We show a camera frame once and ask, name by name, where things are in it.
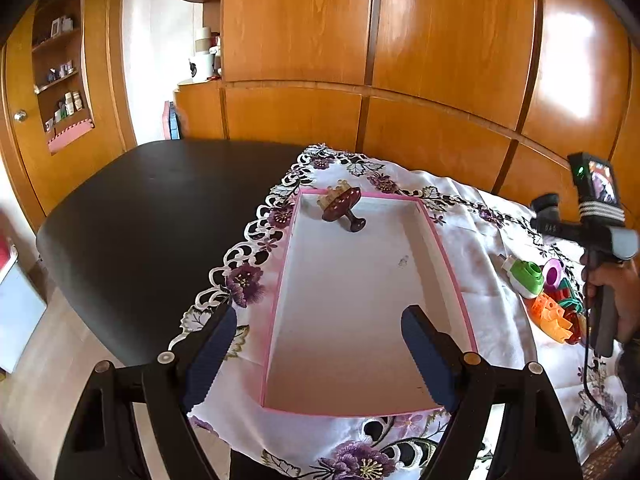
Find green white plug-in device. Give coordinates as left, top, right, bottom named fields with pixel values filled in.
left=501, top=256, right=544, bottom=299

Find person's right hand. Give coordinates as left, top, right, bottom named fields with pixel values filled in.
left=580, top=254, right=640, bottom=344

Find magenta round strainer cup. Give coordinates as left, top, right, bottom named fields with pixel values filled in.
left=542, top=258, right=564, bottom=290

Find teal plastic funnel stand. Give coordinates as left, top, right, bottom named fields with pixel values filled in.
left=555, top=278, right=585, bottom=313

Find red plastic block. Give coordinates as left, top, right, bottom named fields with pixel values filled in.
left=564, top=308, right=587, bottom=346

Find orange linked cubes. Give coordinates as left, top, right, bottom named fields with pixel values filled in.
left=524, top=292, right=573, bottom=344

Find white floral embroidered tablecloth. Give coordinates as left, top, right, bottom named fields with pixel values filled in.
left=181, top=145, right=630, bottom=479

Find pink white shallow tray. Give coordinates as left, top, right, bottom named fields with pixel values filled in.
left=260, top=190, right=476, bottom=417

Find grey storage box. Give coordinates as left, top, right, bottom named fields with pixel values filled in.
left=0, top=237, right=46, bottom=374

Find pink blue leaning board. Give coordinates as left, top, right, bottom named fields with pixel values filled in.
left=162, top=101, right=181, bottom=141

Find silver door knob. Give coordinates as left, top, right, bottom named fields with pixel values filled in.
left=13, top=110, right=27, bottom=122

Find wooden door with shelves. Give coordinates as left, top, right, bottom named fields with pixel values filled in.
left=1, top=0, right=137, bottom=231

